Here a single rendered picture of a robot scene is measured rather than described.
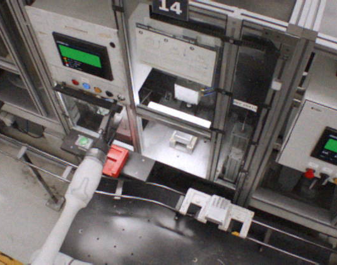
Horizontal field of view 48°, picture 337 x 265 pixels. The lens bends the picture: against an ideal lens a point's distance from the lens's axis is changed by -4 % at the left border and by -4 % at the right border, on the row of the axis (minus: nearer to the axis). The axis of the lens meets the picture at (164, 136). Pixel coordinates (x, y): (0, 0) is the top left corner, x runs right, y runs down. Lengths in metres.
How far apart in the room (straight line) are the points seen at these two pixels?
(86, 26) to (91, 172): 0.57
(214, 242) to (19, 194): 1.70
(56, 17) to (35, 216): 1.93
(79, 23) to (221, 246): 1.39
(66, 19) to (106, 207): 1.18
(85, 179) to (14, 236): 1.68
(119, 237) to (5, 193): 1.36
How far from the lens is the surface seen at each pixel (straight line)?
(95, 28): 1.50
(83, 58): 1.64
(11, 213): 3.26
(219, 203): 2.05
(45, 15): 1.62
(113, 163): 2.17
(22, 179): 3.35
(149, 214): 2.28
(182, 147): 2.19
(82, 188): 1.57
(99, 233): 2.28
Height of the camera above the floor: 2.82
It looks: 59 degrees down
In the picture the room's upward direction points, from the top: 3 degrees counter-clockwise
